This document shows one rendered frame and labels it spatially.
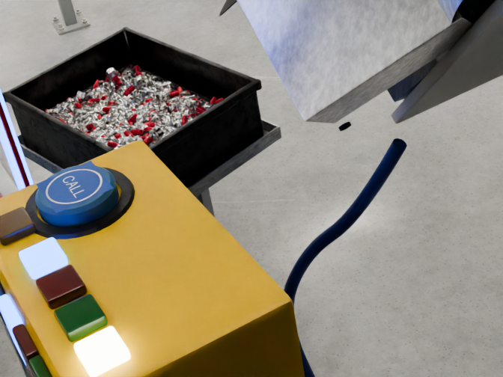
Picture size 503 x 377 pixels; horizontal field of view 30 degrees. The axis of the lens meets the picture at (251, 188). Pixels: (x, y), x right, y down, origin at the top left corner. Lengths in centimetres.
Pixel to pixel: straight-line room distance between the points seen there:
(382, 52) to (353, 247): 132
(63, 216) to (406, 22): 38
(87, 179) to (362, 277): 153
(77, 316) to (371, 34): 42
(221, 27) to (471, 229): 123
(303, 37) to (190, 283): 40
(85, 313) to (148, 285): 3
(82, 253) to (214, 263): 6
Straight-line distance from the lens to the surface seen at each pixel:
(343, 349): 183
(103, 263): 43
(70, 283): 42
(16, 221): 46
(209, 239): 43
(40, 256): 44
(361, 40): 76
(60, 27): 316
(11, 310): 45
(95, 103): 100
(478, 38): 77
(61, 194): 47
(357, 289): 195
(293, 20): 78
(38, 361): 42
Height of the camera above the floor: 134
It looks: 37 degrees down
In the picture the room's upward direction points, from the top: 10 degrees counter-clockwise
